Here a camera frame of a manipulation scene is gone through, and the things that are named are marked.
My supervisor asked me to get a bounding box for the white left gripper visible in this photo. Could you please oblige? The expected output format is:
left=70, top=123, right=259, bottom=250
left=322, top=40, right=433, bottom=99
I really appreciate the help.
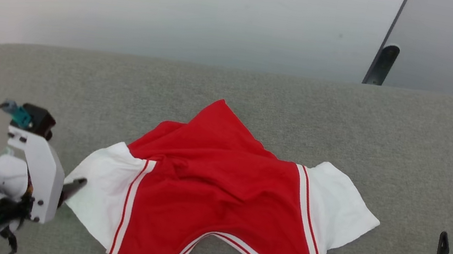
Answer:
left=0, top=126, right=95, bottom=231

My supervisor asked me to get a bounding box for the red and white shirt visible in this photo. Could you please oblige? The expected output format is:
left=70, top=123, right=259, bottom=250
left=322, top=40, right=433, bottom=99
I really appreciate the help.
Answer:
left=53, top=75, right=397, bottom=254

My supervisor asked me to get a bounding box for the teal cable connector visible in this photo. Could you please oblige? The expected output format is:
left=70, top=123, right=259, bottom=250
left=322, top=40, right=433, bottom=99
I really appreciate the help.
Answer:
left=0, top=99, right=35, bottom=131

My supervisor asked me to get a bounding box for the black wall bracket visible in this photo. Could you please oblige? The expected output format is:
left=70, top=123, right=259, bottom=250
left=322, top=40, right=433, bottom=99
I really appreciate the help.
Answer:
left=362, top=40, right=402, bottom=89

